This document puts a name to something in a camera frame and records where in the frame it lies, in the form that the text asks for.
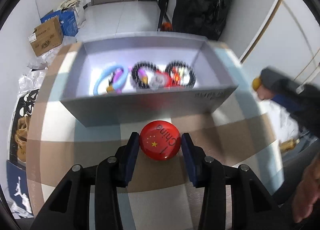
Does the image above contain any light blue ring bracelet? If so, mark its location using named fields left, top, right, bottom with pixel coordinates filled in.
left=93, top=62, right=125, bottom=96

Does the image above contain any tan suede shoe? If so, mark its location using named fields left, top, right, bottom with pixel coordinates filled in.
left=14, top=116, right=30, bottom=162

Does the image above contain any grey cardboard tray box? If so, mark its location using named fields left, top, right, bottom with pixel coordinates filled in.
left=60, top=32, right=237, bottom=127

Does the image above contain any crumpled white plastic bag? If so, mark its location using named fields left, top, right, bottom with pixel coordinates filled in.
left=18, top=69, right=48, bottom=95

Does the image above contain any person's right hand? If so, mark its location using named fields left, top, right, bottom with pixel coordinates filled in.
left=292, top=154, right=319, bottom=223

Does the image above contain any black backpack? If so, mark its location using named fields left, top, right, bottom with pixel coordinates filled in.
left=172, top=0, right=232, bottom=40

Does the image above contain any brown cardboard box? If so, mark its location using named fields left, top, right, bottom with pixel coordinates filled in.
left=28, top=16, right=64, bottom=56

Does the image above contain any blue cardboard box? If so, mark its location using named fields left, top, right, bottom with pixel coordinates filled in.
left=40, top=10, right=78, bottom=36

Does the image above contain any grey plastic mailer bag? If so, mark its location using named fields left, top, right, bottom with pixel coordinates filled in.
left=27, top=43, right=72, bottom=70

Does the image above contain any dark blue shoe box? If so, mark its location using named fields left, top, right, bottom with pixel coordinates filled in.
left=7, top=160, right=34, bottom=218

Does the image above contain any cream canvas bag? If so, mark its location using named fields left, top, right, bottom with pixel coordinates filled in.
left=57, top=0, right=86, bottom=28

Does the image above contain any red white small charm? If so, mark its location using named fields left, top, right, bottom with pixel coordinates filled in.
left=148, top=71, right=174, bottom=90

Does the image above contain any checkered table cloth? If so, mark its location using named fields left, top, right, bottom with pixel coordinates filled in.
left=27, top=44, right=284, bottom=229

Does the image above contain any black bead bracelet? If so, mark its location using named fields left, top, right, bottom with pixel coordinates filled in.
left=131, top=61, right=158, bottom=90
left=165, top=61, right=197, bottom=87

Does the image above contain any pink pig figurine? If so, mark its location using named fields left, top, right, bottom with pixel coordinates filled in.
left=252, top=77, right=275, bottom=100

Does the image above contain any red China flag badge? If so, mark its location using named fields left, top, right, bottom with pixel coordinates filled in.
left=139, top=121, right=181, bottom=161

